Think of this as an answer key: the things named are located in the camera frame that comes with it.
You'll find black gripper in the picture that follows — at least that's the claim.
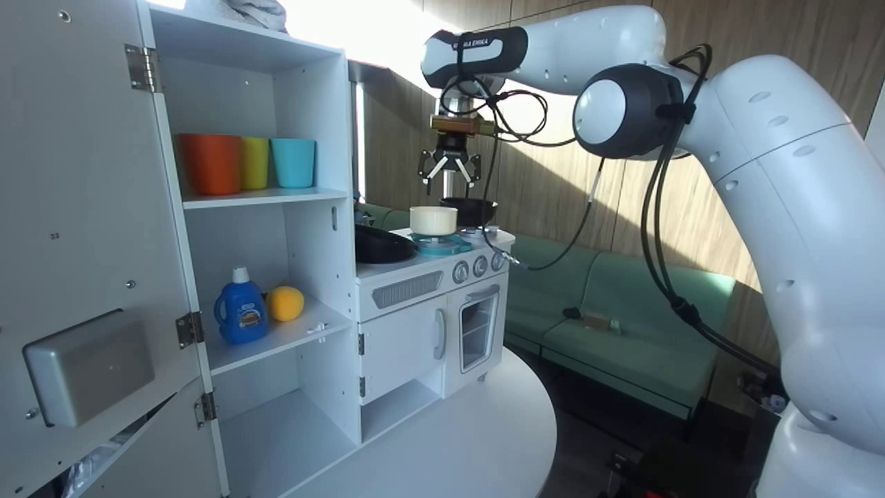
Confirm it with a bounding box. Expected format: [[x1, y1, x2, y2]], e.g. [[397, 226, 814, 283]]
[[417, 132, 485, 202]]

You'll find white bowl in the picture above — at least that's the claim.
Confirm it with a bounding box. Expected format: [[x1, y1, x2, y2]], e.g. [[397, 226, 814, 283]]
[[407, 202, 461, 238]]

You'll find black wok pan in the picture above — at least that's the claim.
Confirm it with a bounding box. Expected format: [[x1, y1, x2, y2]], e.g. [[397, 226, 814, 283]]
[[451, 194, 501, 233]]

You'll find teal toy burner plate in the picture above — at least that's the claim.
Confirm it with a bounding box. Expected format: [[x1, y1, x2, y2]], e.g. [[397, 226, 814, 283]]
[[408, 229, 475, 260]]

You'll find black frying pan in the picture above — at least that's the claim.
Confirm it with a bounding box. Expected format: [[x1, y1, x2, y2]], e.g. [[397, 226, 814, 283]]
[[353, 223, 420, 265]]

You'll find light blue cup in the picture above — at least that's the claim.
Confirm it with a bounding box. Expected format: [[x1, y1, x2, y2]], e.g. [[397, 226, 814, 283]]
[[267, 135, 320, 194]]

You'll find yellow-green cup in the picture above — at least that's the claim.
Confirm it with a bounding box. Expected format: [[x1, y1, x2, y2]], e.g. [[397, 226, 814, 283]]
[[241, 135, 273, 194]]

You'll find white toy kitchen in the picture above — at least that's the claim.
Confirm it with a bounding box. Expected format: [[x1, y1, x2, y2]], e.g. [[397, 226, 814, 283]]
[[136, 0, 520, 498]]

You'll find small brown box device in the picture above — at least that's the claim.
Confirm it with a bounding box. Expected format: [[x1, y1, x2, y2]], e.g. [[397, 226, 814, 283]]
[[562, 306, 628, 337]]

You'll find yellow toy lemon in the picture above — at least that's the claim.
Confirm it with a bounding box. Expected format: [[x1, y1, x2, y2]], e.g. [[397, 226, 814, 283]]
[[266, 283, 310, 327]]

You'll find orange cup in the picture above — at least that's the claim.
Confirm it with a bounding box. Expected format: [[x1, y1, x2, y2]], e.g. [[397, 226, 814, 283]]
[[175, 129, 248, 198]]

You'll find blue detergent bottle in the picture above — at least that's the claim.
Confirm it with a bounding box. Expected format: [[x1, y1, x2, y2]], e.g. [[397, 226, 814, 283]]
[[209, 265, 273, 348]]

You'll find green sofa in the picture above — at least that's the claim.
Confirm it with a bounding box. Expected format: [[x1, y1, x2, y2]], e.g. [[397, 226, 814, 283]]
[[501, 236, 756, 422]]

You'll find round white table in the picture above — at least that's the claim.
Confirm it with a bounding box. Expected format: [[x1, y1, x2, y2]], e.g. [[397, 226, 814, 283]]
[[278, 346, 559, 498]]

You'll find tall white cabinet door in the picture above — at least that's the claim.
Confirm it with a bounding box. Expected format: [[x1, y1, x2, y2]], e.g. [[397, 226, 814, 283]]
[[0, 0, 209, 498]]

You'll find short white cabinet door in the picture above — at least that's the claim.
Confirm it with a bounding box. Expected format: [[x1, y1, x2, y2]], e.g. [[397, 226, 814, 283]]
[[78, 373, 231, 498]]

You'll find yellow wrist camera mount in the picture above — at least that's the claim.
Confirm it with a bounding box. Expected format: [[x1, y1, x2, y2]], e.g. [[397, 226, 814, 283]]
[[428, 114, 501, 140]]

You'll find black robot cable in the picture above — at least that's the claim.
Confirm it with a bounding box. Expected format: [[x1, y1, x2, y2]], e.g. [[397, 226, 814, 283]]
[[435, 42, 786, 389]]

